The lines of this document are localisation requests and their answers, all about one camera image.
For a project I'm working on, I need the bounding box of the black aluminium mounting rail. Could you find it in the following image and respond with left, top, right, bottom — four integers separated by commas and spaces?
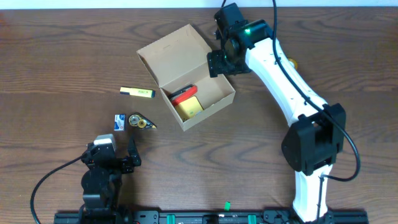
53, 210, 369, 224

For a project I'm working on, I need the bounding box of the cardboard box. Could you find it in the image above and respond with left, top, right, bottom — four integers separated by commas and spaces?
137, 24, 236, 131

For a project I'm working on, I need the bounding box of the clear tape roll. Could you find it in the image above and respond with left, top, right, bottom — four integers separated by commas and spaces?
288, 58, 298, 69

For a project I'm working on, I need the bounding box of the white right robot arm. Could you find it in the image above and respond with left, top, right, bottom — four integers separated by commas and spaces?
207, 19, 346, 223

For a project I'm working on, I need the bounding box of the yellow sticky note pad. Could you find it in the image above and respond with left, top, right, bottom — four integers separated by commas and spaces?
175, 96, 203, 122

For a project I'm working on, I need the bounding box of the small blue staples box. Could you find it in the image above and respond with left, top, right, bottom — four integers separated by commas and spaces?
114, 114, 126, 131

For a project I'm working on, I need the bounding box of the red stapler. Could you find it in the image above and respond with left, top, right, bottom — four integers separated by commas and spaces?
168, 84, 198, 106

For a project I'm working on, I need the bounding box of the green clip on rail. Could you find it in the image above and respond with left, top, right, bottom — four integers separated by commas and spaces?
224, 202, 231, 211

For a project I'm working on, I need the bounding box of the yellow black correction tape dispenser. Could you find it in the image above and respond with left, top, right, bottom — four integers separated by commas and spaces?
128, 113, 157, 129

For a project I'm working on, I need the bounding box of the yellow highlighter pen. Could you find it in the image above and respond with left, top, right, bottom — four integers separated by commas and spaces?
119, 86, 155, 98

